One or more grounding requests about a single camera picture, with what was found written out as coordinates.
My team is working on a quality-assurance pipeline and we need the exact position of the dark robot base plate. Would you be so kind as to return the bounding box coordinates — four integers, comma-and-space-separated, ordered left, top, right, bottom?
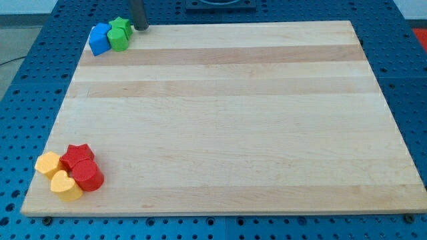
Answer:
185, 0, 257, 12

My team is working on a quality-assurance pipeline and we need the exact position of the green star block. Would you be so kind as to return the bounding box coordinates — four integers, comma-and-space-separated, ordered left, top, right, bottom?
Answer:
109, 17, 133, 40

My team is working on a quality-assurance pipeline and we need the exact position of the yellow heart block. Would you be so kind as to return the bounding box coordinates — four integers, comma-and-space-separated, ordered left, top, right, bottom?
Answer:
50, 170, 83, 202

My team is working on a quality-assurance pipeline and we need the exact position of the red star block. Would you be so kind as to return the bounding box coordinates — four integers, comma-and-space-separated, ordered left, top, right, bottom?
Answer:
59, 143, 95, 171

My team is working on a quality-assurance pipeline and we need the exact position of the red cylinder block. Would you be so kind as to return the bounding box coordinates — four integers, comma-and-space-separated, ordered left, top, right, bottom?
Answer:
71, 159, 104, 191

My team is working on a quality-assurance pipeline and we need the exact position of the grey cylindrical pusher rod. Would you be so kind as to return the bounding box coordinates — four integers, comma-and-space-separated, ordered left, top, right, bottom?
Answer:
128, 0, 149, 31

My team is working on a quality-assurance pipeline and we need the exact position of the green cylinder block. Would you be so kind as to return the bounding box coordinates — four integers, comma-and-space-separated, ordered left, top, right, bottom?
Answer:
107, 28, 129, 51

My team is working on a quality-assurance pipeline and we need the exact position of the yellow hexagon block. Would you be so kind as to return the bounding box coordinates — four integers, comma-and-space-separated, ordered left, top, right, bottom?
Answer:
35, 151, 67, 180

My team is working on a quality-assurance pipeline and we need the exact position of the wooden board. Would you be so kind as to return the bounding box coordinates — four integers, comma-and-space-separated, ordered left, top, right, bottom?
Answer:
21, 21, 426, 217

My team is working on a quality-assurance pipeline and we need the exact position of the black cable on floor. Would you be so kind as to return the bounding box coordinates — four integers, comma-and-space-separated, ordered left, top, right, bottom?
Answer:
0, 55, 27, 66

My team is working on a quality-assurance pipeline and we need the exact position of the blue cube block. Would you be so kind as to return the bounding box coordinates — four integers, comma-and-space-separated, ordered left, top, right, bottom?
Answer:
89, 23, 111, 56

